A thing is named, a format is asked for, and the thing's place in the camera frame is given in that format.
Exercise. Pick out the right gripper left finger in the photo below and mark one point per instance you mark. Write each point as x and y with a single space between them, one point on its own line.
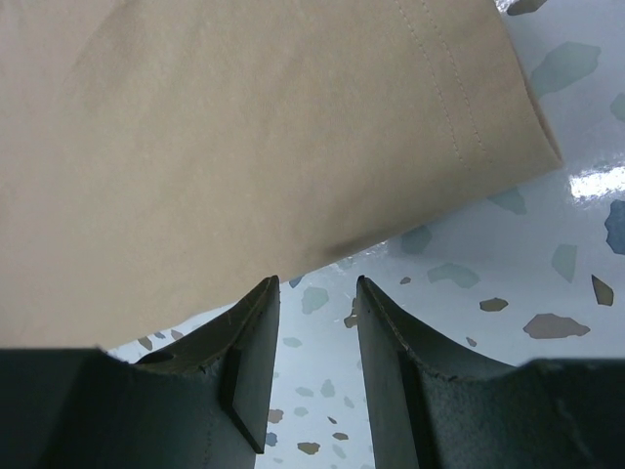
203 401

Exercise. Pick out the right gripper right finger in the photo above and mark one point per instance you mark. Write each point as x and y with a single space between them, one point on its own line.
433 403

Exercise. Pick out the beige t shirt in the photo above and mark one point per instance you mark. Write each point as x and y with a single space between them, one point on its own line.
159 158

